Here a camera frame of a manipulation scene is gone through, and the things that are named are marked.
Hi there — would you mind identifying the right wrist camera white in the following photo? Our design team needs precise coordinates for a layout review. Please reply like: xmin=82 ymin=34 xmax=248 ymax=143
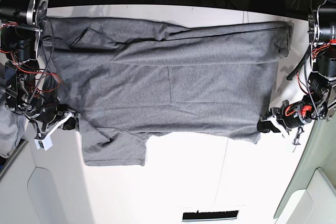
xmin=34 ymin=135 xmax=53 ymax=151

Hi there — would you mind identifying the grey clothes pile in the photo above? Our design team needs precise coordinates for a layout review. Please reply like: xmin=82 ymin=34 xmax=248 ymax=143
xmin=0 ymin=64 xmax=26 ymax=158

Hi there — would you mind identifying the grey t-shirt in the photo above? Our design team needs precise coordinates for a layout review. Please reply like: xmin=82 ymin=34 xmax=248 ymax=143
xmin=43 ymin=17 xmax=292 ymax=166

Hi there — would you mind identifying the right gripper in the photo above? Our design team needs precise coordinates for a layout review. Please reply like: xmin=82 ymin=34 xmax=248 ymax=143
xmin=26 ymin=104 xmax=80 ymax=139

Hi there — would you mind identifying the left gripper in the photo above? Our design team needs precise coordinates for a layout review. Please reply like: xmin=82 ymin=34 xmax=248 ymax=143
xmin=257 ymin=100 xmax=313 ymax=145

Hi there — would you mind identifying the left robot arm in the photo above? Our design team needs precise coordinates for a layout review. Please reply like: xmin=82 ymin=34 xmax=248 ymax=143
xmin=257 ymin=0 xmax=335 ymax=145

